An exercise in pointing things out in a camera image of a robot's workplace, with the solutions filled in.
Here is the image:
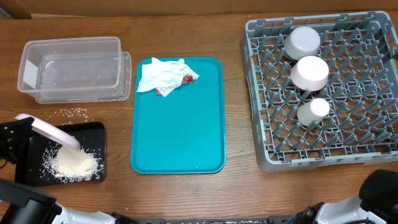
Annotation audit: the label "large pink plate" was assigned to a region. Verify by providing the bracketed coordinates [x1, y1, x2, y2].
[15, 113, 80, 150]

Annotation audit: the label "rice pile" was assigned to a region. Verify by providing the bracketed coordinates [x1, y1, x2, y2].
[40, 146, 105, 184]

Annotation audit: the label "white napkin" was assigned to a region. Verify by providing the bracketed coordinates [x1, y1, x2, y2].
[136, 57, 200, 93]

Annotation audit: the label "red wrapper scrap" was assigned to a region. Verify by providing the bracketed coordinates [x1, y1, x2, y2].
[155, 75, 194, 97]

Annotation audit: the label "white paper cup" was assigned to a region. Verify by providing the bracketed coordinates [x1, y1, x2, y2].
[297, 98, 330, 126]

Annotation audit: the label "small pink bowl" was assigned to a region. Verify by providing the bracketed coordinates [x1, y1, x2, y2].
[290, 56, 329, 91]

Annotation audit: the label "grey bowl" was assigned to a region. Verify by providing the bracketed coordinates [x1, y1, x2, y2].
[284, 26, 320, 60]

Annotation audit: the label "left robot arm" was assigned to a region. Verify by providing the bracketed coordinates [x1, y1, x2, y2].
[1, 115, 139, 224]

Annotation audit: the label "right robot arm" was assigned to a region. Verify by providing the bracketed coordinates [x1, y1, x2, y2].
[287, 169, 397, 224]

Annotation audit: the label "grey dishwasher rack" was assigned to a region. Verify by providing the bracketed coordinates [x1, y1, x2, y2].
[241, 11, 397, 172]

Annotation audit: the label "black plastic tray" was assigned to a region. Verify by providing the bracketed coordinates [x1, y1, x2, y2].
[14, 121, 106, 187]

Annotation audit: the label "spilled rice grains on table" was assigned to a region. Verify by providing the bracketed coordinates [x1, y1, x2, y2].
[45, 107, 93, 126]

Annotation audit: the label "clear plastic storage bin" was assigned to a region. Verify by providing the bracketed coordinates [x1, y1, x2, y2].
[17, 37, 132, 104]

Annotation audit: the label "teal serving tray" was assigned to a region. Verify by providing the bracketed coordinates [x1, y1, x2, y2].
[130, 57, 226, 174]

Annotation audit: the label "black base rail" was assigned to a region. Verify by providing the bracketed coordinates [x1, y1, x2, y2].
[136, 215, 290, 224]

